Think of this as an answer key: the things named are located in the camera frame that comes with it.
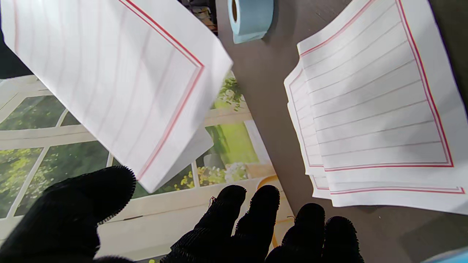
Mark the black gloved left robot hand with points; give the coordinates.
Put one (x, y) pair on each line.
(65, 219)

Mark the white lined paper sheet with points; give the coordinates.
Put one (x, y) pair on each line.
(109, 73)

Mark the light blue label roll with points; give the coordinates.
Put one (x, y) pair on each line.
(254, 18)

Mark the white lined paper sheets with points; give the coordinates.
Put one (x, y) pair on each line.
(376, 109)

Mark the blue file box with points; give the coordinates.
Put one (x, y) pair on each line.
(453, 257)

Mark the printed garden window backdrop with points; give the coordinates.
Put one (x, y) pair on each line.
(226, 146)

